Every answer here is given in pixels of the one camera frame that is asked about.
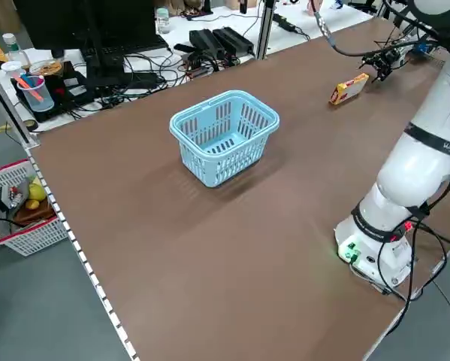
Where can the yellow Nabati wafer box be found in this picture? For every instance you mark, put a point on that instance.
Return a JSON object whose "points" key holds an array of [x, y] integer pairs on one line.
{"points": [[350, 88]]}

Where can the black monitor stand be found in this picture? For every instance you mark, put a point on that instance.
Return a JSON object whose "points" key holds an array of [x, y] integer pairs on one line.
{"points": [[97, 64]]}

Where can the clear plastic cup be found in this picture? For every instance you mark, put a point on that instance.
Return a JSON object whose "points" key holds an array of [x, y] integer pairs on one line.
{"points": [[40, 103]]}

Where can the dark tape roll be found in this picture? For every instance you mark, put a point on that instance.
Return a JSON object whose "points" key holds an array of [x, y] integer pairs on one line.
{"points": [[31, 126]]}

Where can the black power adapter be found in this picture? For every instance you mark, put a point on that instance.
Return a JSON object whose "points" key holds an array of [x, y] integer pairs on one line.
{"points": [[206, 43], [234, 39]]}

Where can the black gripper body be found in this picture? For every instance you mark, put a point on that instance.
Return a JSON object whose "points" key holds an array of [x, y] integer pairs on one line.
{"points": [[391, 57]]}

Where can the white lidded cup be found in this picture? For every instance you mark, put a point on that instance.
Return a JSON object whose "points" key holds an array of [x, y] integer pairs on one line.
{"points": [[11, 68]]}

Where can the white red plastic crate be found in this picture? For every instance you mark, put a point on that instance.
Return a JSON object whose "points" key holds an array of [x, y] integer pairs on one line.
{"points": [[33, 237]]}

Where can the black keyboard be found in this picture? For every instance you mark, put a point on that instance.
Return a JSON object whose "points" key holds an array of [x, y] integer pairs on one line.
{"points": [[134, 48]]}

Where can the orange pink pen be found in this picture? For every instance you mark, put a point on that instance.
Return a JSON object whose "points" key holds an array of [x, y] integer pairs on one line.
{"points": [[33, 90]]}

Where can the round snack tin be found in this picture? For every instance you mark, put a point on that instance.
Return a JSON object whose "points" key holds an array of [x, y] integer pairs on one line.
{"points": [[46, 67]]}

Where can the black flat desk device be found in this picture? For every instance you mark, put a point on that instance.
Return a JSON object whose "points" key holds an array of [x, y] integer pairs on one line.
{"points": [[74, 90]]}

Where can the light blue plastic basket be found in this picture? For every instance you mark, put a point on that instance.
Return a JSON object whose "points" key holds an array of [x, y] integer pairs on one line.
{"points": [[209, 183]]}

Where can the black power strip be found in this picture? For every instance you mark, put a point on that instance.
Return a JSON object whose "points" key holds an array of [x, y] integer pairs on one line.
{"points": [[284, 22]]}

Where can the yellow pear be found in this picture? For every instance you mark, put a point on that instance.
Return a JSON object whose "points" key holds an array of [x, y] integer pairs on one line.
{"points": [[37, 192]]}

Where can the yellow lemon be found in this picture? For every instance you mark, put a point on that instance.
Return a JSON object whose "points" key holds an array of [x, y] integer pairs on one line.
{"points": [[32, 205]]}

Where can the aluminium frame post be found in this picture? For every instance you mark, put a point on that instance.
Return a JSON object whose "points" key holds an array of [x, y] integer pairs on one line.
{"points": [[10, 109], [265, 30]]}

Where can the white table edge strip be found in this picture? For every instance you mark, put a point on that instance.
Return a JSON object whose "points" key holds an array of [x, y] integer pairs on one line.
{"points": [[85, 263]]}

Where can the black computer monitor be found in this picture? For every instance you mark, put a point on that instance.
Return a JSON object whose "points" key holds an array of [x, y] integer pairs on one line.
{"points": [[52, 22]]}

